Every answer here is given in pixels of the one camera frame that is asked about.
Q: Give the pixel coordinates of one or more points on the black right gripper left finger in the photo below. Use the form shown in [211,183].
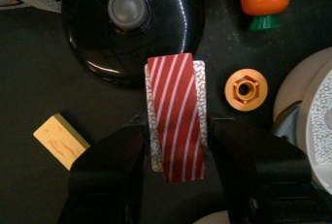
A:
[108,176]

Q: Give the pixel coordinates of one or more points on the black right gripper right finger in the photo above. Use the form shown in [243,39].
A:
[265,176]

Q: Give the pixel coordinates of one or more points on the red striped salmon sushi toy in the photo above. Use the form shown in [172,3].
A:
[178,111]

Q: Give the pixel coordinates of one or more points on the yellow wooden egg sushi block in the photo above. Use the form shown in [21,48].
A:
[58,137]

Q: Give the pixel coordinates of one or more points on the white toy bowl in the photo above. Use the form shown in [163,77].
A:
[215,218]

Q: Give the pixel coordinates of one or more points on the orange plastic toy nut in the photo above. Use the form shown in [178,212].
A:
[257,102]

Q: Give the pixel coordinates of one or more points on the white toy rice cooker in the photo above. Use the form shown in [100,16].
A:
[315,111]

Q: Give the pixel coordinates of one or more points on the black pot lid grey knob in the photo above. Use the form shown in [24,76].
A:
[108,50]

